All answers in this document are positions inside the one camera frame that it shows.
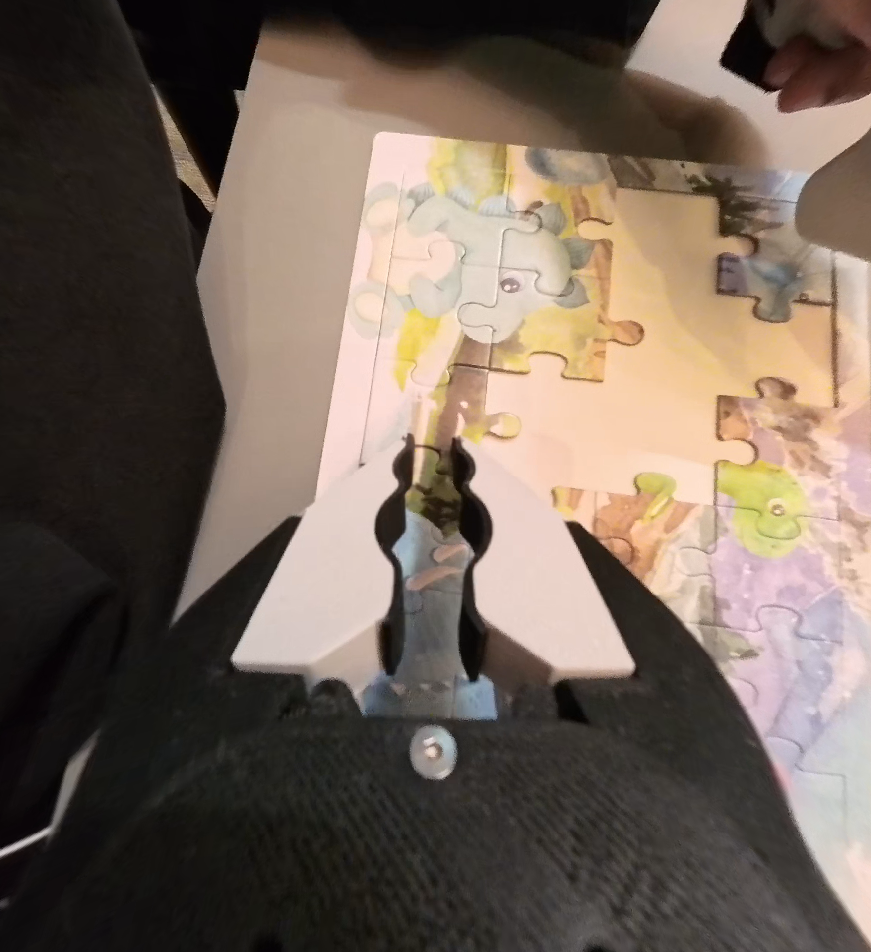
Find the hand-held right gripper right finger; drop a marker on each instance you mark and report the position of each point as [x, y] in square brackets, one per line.
[554, 595]

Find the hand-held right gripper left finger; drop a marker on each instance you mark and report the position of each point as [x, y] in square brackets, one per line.
[316, 587]

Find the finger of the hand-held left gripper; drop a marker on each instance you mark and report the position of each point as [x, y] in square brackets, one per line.
[848, 201]

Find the dinosaur jigsaw puzzle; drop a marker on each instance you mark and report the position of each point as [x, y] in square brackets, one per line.
[547, 297]

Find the person's left hand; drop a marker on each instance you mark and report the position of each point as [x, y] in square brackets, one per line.
[852, 59]

